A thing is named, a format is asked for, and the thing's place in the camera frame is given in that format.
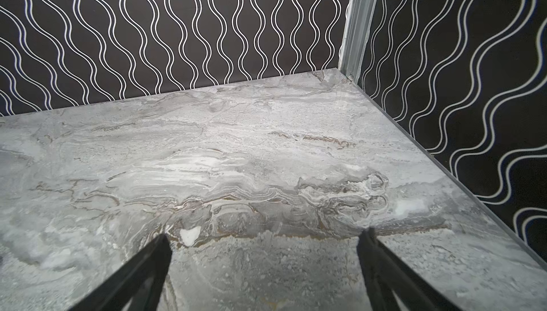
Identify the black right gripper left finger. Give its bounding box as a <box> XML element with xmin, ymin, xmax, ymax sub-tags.
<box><xmin>71</xmin><ymin>234</ymin><xmax>172</xmax><ymax>310</ymax></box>

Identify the aluminium corner frame post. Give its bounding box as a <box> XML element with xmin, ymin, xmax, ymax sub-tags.
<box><xmin>338</xmin><ymin>0</ymin><xmax>377</xmax><ymax>84</ymax></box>

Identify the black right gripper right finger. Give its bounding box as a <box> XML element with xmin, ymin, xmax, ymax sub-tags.
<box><xmin>357</xmin><ymin>228</ymin><xmax>460</xmax><ymax>310</ymax></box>

